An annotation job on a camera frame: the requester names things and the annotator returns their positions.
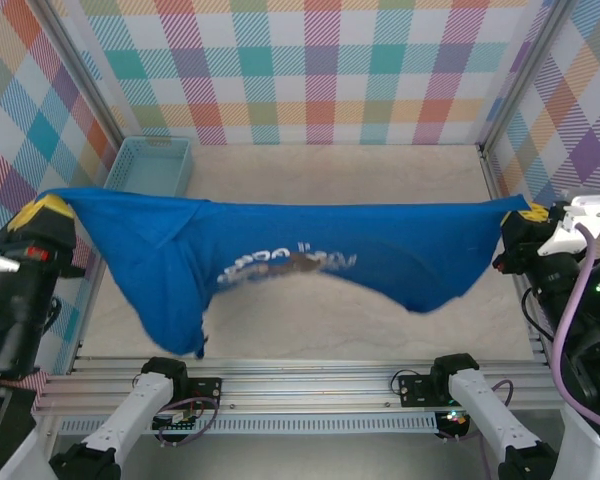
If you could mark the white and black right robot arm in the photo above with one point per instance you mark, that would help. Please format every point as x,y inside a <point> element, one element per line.
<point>490,415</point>

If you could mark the light blue plastic basket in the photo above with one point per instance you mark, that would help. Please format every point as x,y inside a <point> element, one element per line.
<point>150,165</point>

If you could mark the grey metal panel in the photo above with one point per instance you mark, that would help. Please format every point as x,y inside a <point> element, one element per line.
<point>305,460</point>

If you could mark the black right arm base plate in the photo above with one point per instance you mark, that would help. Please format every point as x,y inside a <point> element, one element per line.
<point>415,392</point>

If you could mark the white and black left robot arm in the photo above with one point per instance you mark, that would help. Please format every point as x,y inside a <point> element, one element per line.
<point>130,420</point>

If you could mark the aluminium mounting rail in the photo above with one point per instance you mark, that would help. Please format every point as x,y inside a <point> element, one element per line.
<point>305,390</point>

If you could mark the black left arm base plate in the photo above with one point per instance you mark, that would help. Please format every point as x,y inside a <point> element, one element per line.
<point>207,392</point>

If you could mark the small circuit board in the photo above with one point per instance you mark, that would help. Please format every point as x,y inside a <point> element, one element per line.
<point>177,425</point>
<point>455,420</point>

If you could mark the blue t-shirt with panda print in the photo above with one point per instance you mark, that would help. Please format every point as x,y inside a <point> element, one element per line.
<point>330,240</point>

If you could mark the aluminium frame post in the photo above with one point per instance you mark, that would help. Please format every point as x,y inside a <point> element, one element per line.
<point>526,75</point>
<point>85,75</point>

